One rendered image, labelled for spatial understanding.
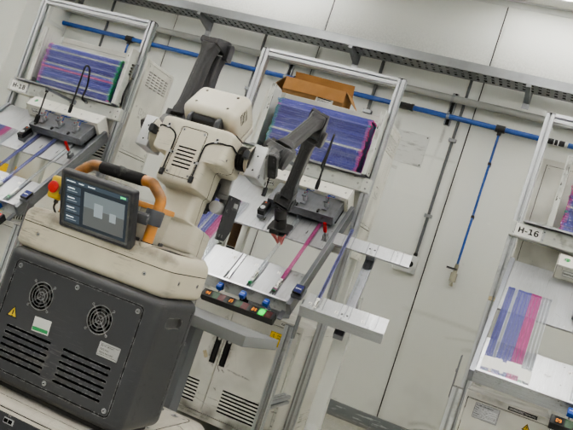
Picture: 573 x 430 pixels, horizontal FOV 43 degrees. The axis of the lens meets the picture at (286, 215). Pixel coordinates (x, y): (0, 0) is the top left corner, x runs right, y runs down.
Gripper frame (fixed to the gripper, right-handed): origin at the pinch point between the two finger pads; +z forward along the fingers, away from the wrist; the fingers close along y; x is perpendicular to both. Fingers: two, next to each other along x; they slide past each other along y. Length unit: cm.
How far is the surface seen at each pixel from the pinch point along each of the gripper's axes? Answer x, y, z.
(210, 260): 23.6, 22.6, 2.0
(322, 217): -20.5, -11.9, -4.4
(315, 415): 52, -43, 38
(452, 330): -116, -68, 130
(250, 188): -30.2, 31.6, -1.1
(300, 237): -7.9, -6.7, 0.3
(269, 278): 21.9, -6.2, 2.0
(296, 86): -99, 40, -24
